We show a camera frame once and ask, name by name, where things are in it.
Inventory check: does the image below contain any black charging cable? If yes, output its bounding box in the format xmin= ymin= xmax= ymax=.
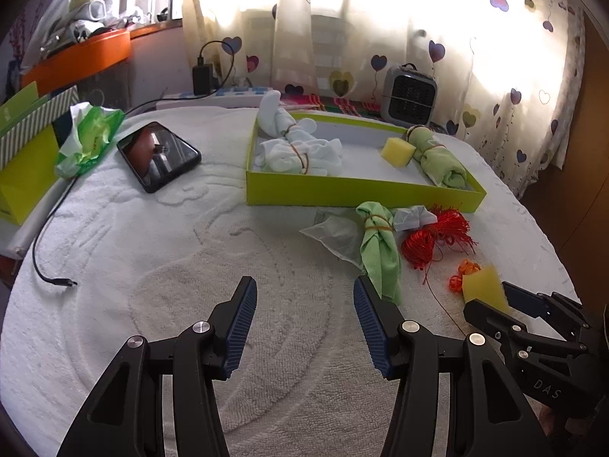
xmin=32 ymin=100 xmax=161 ymax=290

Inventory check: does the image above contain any heart print curtain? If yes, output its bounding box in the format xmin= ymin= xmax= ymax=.
xmin=183 ymin=0 xmax=587 ymax=182

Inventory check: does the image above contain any green cloth bundle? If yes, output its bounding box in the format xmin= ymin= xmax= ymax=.
xmin=356 ymin=201 xmax=403 ymax=304

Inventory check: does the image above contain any white sock bundle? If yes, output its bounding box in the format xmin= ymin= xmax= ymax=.
xmin=254 ymin=137 xmax=343 ymax=177
xmin=257 ymin=90 xmax=317 ymax=142

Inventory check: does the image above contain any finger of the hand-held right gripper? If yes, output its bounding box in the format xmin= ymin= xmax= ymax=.
xmin=463 ymin=297 xmax=530 ymax=344
xmin=502 ymin=282 xmax=584 ymax=321

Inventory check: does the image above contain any green towel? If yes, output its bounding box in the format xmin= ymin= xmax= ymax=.
xmin=407 ymin=125 xmax=469 ymax=190

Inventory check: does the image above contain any orange shelf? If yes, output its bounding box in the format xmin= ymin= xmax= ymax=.
xmin=21 ymin=29 xmax=132 ymax=97

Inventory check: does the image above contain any black adapter cable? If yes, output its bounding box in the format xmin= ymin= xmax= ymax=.
xmin=197 ymin=40 xmax=239 ymax=92

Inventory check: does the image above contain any grey portable heater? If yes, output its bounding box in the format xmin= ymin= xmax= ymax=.
xmin=379 ymin=63 xmax=438 ymax=127

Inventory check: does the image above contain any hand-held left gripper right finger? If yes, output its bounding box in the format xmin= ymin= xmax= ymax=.
xmin=353 ymin=276 xmax=555 ymax=457

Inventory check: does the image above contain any orange window sill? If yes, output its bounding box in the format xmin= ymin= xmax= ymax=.
xmin=128 ymin=19 xmax=185 ymax=40

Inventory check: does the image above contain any lime green carton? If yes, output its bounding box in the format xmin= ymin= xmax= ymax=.
xmin=0 ymin=126 xmax=61 ymax=227

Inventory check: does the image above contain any orange rubber toy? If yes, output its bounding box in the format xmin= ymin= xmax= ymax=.
xmin=450 ymin=259 xmax=481 ymax=295

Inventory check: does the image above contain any green tissue packet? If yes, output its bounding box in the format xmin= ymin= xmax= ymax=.
xmin=54 ymin=102 xmax=125 ymax=180

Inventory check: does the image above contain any black charger adapter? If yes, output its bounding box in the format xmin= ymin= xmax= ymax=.
xmin=192 ymin=64 xmax=216 ymax=96

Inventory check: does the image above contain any crumpled white cloth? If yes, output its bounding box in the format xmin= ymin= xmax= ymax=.
xmin=393 ymin=205 xmax=438 ymax=233

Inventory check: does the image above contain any lime green box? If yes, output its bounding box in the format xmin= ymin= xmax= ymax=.
xmin=245 ymin=107 xmax=488 ymax=213

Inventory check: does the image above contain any translucent plastic bag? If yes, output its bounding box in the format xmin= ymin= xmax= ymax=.
xmin=300 ymin=213 xmax=366 ymax=270

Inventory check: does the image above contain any black smartphone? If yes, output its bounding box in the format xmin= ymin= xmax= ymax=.
xmin=116 ymin=122 xmax=202 ymax=194

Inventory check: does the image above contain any white power strip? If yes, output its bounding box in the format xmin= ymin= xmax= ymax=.
xmin=157 ymin=86 xmax=277 ymax=110

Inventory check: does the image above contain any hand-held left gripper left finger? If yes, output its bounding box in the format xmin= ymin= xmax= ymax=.
xmin=57 ymin=276 xmax=258 ymax=457

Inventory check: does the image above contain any striped green white box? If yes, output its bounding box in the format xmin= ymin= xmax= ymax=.
xmin=0 ymin=81 xmax=80 ymax=172

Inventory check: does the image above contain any red string bundle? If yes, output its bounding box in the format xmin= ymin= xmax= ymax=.
xmin=400 ymin=205 xmax=477 ymax=339

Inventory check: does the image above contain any yellow sponge with green pad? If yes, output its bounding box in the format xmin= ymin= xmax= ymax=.
xmin=381 ymin=137 xmax=418 ymax=169
xmin=461 ymin=267 xmax=511 ymax=317

